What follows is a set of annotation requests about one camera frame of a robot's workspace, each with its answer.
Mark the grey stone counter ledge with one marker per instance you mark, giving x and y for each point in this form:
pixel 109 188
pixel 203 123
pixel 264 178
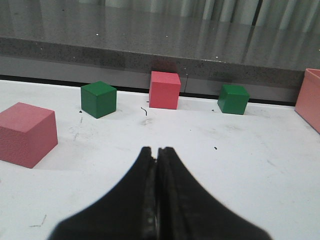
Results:
pixel 70 42

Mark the green cube right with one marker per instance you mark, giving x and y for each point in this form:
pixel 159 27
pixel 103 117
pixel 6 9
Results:
pixel 233 99

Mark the green cube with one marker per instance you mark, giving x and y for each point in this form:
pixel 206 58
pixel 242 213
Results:
pixel 233 99
pixel 98 99

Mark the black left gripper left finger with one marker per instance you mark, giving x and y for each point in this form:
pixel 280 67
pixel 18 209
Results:
pixel 126 212

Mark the pink red cube centre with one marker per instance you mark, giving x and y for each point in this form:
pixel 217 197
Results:
pixel 164 90

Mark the pink plastic tray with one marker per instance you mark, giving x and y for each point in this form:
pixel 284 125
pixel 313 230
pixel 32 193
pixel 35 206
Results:
pixel 308 101

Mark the green cube left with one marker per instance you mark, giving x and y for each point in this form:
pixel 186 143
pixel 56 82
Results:
pixel 98 99

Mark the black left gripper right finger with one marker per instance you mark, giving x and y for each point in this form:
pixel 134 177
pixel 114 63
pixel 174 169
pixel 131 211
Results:
pixel 186 211

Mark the large pink cube near left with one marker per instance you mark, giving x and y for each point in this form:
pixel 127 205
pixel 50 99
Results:
pixel 27 134

